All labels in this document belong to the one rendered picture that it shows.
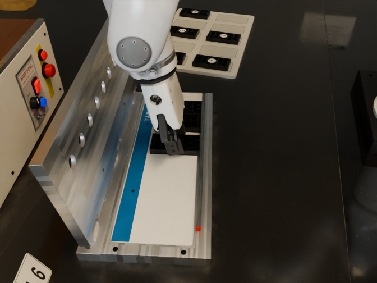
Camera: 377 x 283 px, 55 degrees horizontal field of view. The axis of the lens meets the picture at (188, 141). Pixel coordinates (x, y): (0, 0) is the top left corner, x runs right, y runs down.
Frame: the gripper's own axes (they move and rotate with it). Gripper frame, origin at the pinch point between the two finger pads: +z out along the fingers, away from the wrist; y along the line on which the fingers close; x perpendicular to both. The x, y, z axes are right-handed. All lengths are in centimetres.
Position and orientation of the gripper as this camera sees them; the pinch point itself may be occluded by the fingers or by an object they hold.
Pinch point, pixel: (175, 137)
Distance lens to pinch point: 71.4
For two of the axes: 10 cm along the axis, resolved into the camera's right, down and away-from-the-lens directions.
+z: 2.1, 7.4, 6.5
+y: 0.5, -6.7, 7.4
